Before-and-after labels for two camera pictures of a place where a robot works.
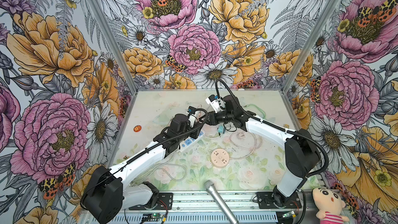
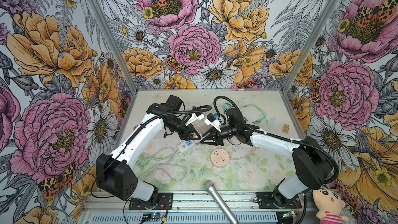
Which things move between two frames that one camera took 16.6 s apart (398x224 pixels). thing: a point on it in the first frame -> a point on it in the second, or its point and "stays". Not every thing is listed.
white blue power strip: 189,141 stays
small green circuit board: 158,215 stays
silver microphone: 209,185 stays
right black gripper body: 223,116 -> 228,131
